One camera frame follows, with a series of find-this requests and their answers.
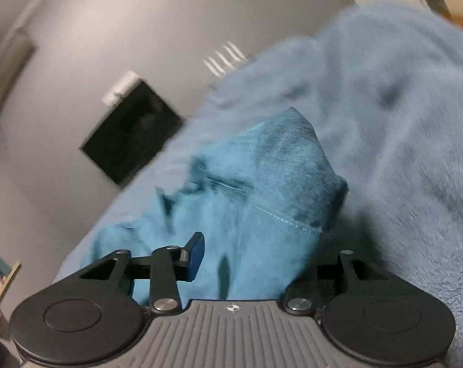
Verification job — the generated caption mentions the teal zip jacket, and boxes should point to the teal zip jacket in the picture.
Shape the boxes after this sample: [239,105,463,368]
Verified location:
[82,108,348,301]

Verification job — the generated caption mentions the black monitor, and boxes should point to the black monitor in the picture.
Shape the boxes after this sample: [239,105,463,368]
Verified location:
[81,81,183,188]

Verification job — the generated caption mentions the wooden window sill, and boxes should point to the wooden window sill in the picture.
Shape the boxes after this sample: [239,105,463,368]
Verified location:
[0,261,22,303]

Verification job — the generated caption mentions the white wifi router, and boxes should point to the white wifi router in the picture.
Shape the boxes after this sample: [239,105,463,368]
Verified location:
[201,41,254,89]

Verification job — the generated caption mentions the light blue bed blanket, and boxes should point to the light blue bed blanket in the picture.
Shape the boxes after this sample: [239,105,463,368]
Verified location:
[58,2,463,367]

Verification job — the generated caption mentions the white wall power strip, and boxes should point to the white wall power strip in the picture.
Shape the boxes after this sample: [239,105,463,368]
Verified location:
[102,71,142,106]

